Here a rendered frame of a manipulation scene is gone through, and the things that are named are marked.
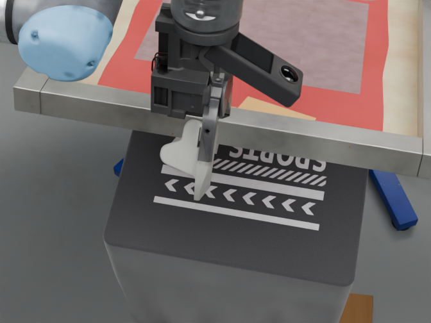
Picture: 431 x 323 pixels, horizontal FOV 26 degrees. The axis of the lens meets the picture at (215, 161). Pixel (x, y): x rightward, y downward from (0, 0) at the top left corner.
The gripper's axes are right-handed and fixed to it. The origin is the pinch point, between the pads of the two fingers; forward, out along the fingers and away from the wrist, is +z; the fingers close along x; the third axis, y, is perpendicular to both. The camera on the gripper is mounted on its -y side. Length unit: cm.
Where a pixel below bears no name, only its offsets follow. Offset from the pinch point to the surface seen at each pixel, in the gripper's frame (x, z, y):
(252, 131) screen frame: -11.0, 4.3, -3.1
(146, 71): -25.4, 8.5, 14.6
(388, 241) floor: -109, 122, -37
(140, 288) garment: -32, 66, 17
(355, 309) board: -86, 127, -30
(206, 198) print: -37, 44, 6
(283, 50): -37.6, 9.9, -4.2
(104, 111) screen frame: -10.9, 4.8, 16.8
